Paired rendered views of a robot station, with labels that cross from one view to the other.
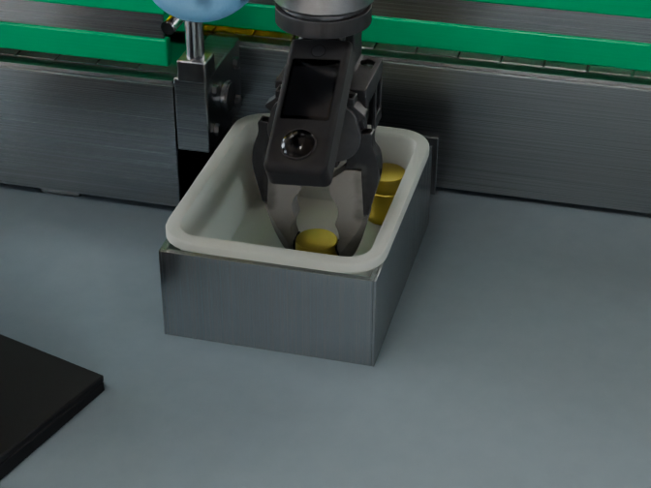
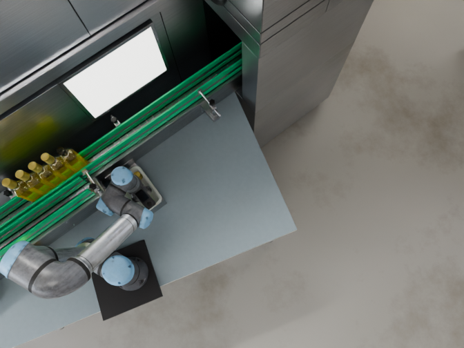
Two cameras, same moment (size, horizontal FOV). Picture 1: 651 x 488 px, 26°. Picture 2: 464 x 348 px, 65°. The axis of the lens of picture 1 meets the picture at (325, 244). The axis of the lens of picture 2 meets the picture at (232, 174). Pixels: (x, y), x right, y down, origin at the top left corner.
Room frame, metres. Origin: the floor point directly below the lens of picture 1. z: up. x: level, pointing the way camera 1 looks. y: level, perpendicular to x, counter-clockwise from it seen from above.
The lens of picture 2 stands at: (0.35, 0.02, 2.52)
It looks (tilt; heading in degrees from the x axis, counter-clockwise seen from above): 74 degrees down; 314
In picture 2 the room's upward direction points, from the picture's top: 6 degrees counter-clockwise
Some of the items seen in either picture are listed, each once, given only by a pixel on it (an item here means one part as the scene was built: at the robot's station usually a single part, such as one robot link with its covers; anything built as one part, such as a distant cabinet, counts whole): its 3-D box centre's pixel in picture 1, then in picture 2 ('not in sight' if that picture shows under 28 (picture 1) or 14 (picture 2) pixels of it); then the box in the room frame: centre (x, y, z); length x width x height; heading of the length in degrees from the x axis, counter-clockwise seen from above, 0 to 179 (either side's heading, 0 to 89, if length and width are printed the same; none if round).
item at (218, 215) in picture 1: (304, 226); (137, 194); (0.99, 0.02, 0.80); 0.22 x 0.17 x 0.09; 165
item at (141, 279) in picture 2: not in sight; (128, 273); (0.77, 0.31, 0.82); 0.15 x 0.15 x 0.10
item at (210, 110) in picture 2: not in sight; (210, 108); (0.96, -0.52, 0.90); 0.17 x 0.05 x 0.23; 165
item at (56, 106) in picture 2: not in sight; (71, 105); (1.34, -0.10, 1.15); 0.90 x 0.03 x 0.34; 75
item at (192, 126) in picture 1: (211, 93); (100, 187); (1.14, 0.10, 0.85); 0.09 x 0.04 x 0.07; 165
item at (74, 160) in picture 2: not in sight; (76, 161); (1.24, 0.07, 0.99); 0.06 x 0.06 x 0.21; 76
